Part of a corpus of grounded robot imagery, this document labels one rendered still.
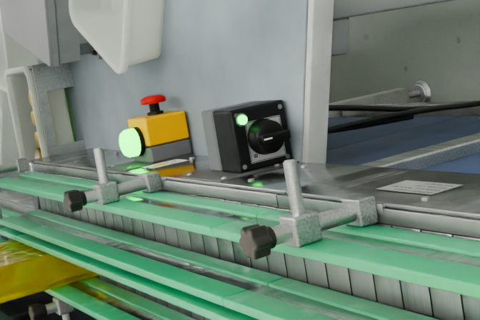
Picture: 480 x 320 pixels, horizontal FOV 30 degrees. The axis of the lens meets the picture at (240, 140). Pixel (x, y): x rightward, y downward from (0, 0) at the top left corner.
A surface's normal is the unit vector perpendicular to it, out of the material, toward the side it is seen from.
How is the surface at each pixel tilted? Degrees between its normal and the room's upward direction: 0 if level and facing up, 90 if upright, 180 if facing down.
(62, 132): 90
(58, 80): 90
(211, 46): 0
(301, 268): 0
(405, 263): 90
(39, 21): 1
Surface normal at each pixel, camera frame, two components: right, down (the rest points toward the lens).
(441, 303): -0.85, 0.20
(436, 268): -0.16, -0.98
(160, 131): 0.50, 0.01
